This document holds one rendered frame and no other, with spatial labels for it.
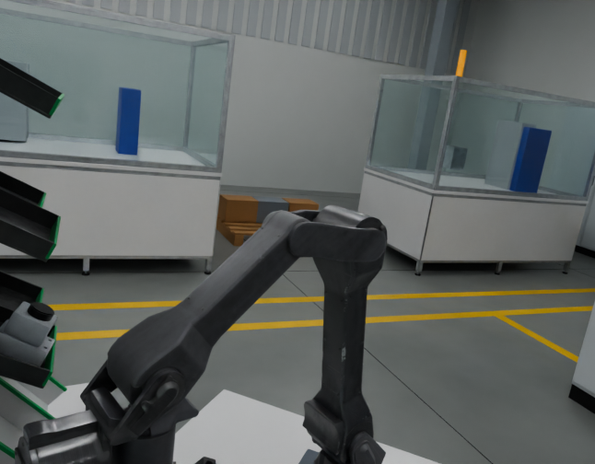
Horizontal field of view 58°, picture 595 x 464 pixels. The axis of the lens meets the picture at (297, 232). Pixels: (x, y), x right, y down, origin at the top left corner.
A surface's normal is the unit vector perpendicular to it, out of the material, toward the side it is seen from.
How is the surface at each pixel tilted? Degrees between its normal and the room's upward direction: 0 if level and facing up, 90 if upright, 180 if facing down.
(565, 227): 90
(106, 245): 90
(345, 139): 90
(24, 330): 86
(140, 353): 31
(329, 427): 109
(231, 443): 0
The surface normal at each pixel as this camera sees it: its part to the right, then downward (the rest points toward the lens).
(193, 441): 0.14, -0.96
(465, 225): 0.40, 0.27
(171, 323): -0.28, -0.81
